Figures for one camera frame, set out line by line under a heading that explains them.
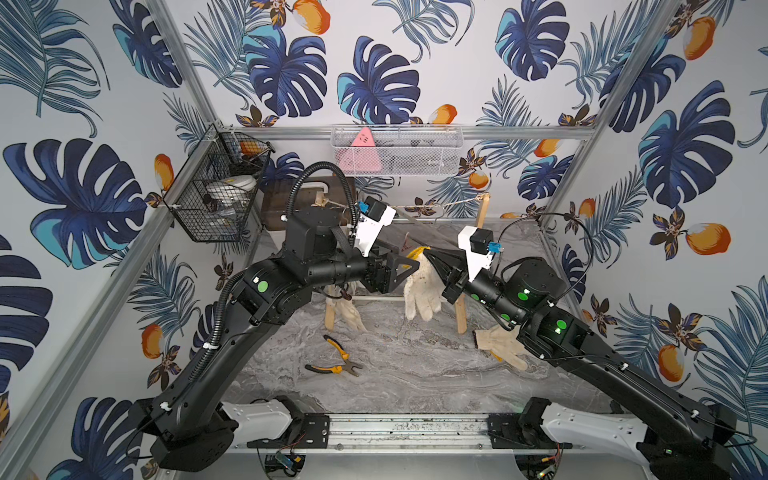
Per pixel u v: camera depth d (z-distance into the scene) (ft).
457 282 1.63
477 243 1.51
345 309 2.58
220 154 3.06
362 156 2.94
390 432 2.49
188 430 1.20
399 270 1.58
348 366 2.75
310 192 3.43
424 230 2.41
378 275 1.55
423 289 2.00
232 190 2.62
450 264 1.69
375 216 1.54
